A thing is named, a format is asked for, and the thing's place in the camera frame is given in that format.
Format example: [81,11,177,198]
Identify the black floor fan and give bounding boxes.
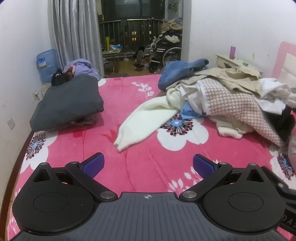
[135,46,147,70]

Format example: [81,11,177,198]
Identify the small table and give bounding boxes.
[102,50,137,75]

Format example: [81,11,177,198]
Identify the light blue garment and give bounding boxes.
[180,102,208,120]

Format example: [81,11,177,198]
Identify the blue water jug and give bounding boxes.
[36,49,59,84]

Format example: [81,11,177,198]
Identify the purple cloth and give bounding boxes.
[63,59,100,80]

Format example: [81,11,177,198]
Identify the beige jacket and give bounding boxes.
[166,65,263,98]

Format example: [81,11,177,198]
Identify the white water dispenser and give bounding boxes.
[40,82,55,92]

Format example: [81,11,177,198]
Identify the pink floral blanket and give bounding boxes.
[7,74,296,241]

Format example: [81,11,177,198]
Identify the dark grey folded garment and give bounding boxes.
[30,75,104,132]

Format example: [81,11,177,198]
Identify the wheelchair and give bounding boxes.
[143,32,183,67]

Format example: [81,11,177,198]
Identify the grey curtain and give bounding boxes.
[47,0,104,79]

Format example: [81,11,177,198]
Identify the blue jeans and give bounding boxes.
[158,58,210,91]

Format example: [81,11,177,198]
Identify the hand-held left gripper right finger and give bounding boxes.
[179,154,268,203]

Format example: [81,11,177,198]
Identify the brown folded garment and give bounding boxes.
[75,112,96,126]

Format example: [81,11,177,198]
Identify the metal balcony railing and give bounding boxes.
[99,19,166,56]

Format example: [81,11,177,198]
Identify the pile of clothes on wheelchair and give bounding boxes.
[161,17,184,43]

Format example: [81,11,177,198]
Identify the cream nightstand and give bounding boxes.
[216,54,264,77]

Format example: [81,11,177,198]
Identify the off-white garment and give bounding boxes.
[217,113,255,139]

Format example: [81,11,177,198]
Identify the pink headboard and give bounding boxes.
[272,41,296,84]

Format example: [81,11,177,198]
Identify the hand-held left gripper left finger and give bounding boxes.
[30,152,117,204]

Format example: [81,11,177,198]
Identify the black garment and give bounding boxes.
[266,105,296,142]

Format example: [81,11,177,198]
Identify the hanging green plant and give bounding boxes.
[166,0,179,12]

